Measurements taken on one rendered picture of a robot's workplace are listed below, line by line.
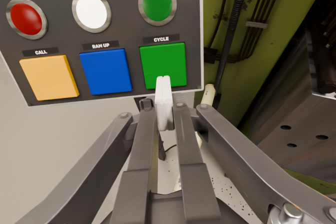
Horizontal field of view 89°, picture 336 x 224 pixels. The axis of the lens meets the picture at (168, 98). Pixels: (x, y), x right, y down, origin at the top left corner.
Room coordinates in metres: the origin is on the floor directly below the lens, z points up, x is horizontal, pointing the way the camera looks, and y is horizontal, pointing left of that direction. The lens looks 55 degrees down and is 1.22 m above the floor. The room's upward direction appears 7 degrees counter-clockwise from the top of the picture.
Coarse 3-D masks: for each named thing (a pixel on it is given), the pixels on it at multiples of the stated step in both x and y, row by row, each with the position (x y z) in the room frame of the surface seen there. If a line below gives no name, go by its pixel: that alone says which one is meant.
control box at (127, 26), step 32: (0, 0) 0.28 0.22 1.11; (32, 0) 0.28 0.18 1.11; (64, 0) 0.28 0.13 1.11; (128, 0) 0.27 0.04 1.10; (192, 0) 0.26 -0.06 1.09; (0, 32) 0.26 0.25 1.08; (64, 32) 0.25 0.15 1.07; (96, 32) 0.25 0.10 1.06; (128, 32) 0.25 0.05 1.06; (160, 32) 0.24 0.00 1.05; (192, 32) 0.24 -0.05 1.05; (128, 64) 0.22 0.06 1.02; (192, 64) 0.21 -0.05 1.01; (32, 96) 0.21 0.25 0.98; (96, 96) 0.20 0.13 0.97; (128, 96) 0.19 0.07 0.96
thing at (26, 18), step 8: (16, 8) 0.27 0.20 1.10; (24, 8) 0.27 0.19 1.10; (32, 8) 0.27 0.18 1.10; (16, 16) 0.27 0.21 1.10; (24, 16) 0.27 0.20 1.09; (32, 16) 0.27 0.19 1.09; (16, 24) 0.26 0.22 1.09; (24, 24) 0.26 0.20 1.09; (32, 24) 0.26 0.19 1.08; (40, 24) 0.26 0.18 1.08; (24, 32) 0.26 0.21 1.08; (32, 32) 0.26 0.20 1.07
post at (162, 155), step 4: (144, 96) 0.33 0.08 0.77; (136, 100) 0.33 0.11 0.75; (136, 104) 0.34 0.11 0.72; (160, 136) 0.35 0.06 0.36; (160, 140) 0.34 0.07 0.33; (160, 144) 0.33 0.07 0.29; (160, 152) 0.32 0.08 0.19; (164, 152) 0.35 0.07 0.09; (160, 156) 0.33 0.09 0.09; (164, 156) 0.34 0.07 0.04
